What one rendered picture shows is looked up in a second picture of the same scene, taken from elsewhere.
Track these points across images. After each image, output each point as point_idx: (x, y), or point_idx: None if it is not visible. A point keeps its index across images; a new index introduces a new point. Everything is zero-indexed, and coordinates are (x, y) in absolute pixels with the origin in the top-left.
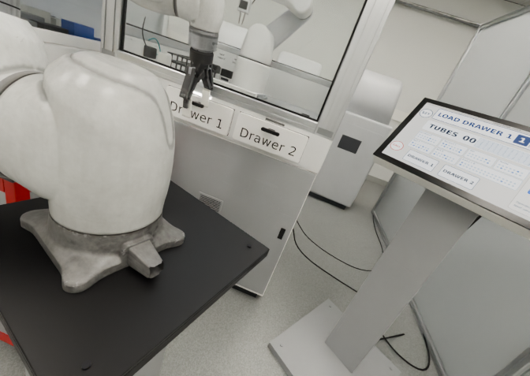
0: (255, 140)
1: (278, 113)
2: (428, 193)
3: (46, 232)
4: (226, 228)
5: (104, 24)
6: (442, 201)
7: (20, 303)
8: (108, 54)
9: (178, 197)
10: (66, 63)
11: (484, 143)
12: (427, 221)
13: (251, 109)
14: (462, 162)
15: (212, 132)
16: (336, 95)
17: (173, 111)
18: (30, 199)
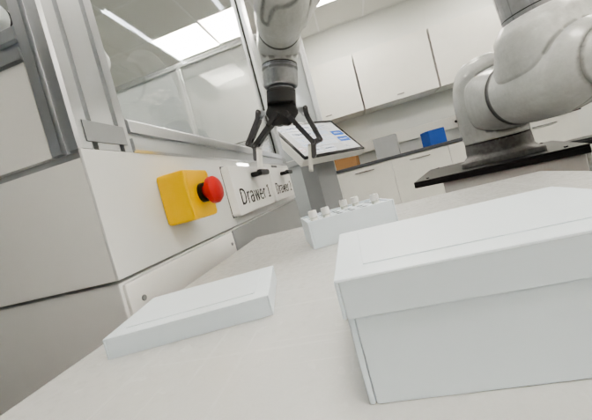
0: (282, 191)
1: (270, 158)
2: (318, 169)
3: (535, 141)
4: (435, 170)
5: (61, 40)
6: (323, 168)
7: (556, 143)
8: (110, 138)
9: (432, 174)
10: None
11: (312, 132)
12: (328, 183)
13: (265, 161)
14: (321, 142)
15: (264, 209)
16: (274, 128)
17: (246, 205)
18: (536, 155)
